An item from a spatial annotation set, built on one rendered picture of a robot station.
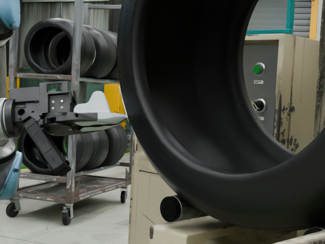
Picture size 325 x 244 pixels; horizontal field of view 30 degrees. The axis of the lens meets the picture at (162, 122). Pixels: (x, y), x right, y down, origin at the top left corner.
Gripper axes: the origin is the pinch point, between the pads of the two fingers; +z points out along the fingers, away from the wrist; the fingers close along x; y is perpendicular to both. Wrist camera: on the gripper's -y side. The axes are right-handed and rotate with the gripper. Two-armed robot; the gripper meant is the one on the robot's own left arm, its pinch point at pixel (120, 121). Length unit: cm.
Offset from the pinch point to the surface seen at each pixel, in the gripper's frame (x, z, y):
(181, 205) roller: 0.1, 10.0, -15.8
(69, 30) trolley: 327, -78, 181
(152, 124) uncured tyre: -6.4, 6.1, -3.0
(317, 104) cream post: 18.0, 38.9, 6.1
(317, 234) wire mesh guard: -55, 22, -28
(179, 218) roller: 1.1, 9.4, -17.8
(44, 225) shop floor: 367, -108, 35
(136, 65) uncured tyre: -6.4, 3.9, 7.9
